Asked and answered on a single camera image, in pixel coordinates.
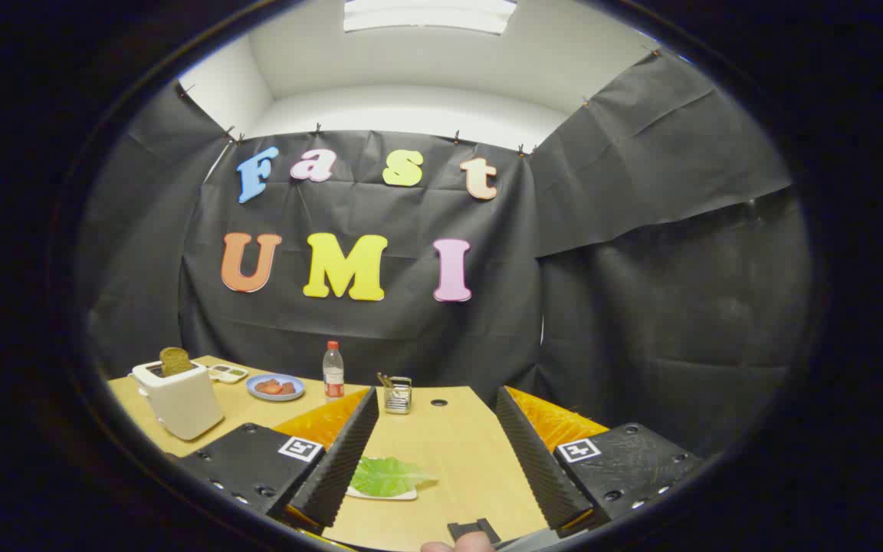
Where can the brown bread slice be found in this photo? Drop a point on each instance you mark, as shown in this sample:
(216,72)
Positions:
(175,360)

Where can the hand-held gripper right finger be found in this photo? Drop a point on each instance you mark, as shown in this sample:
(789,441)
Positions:
(533,460)

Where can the white divided condiment tray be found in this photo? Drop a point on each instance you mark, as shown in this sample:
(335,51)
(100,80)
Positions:
(228,373)

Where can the green lettuce leaf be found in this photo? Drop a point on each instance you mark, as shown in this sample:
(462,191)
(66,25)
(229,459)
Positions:
(388,475)

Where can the white square plate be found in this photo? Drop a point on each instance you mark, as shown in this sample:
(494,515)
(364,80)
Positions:
(403,495)

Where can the red tomato slice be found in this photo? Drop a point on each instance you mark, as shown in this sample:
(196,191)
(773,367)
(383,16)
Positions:
(267,386)

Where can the ceiling light panel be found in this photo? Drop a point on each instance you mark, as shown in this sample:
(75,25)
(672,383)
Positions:
(430,15)

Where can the blue round plate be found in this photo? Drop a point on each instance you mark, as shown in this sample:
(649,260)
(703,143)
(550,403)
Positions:
(256,394)

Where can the white toaster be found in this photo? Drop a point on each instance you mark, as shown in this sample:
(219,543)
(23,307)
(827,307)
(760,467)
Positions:
(181,402)

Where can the black backdrop cloth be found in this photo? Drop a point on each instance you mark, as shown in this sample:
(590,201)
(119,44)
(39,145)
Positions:
(641,307)

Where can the clear red-capped plastic bottle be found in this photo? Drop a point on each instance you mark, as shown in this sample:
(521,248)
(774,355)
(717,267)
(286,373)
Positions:
(333,376)

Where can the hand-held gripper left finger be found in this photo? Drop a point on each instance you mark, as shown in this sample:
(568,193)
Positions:
(346,460)

